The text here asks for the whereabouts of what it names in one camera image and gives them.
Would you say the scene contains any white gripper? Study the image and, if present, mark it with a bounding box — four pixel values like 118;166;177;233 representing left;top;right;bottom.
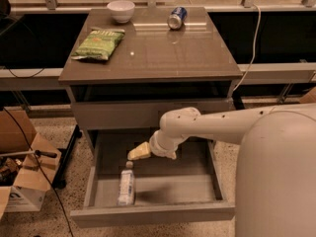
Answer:
127;130;178;161

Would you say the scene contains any clear plastic water bottle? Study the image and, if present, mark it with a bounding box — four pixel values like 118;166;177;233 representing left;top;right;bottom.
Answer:
118;161;135;206

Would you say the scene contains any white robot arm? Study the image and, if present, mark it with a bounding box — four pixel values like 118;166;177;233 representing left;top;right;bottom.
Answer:
127;104;316;237

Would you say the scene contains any open grey middle drawer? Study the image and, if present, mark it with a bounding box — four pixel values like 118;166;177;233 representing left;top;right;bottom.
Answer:
70;129;235;228

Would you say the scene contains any closed grey top drawer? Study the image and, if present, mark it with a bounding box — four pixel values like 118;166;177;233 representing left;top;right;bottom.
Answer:
71;98;234;130

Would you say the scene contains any black stand leg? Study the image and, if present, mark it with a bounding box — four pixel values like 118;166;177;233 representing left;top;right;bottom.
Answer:
52;125;82;190

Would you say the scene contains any open cardboard box left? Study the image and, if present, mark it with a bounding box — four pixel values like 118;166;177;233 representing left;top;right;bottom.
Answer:
0;111;61;218

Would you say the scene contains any green chip bag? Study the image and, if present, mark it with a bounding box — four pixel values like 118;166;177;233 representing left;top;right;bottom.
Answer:
71;29;125;61

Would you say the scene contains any blue soda can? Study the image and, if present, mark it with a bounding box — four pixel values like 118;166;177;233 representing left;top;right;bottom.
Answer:
167;7;188;30

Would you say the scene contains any white ceramic bowl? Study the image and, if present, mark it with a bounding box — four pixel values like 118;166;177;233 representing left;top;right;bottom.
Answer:
107;0;135;24

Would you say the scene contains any cardboard box right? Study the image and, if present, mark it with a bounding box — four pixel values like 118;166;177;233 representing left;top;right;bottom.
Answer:
299;87;316;104

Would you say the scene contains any black handled tool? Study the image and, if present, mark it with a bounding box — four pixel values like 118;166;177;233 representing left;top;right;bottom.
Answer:
0;150;57;158

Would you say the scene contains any white cable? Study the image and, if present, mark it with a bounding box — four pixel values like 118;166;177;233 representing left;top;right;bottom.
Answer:
232;4;262;93

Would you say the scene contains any black cable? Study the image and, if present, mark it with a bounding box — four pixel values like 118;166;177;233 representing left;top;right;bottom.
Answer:
0;106;75;237

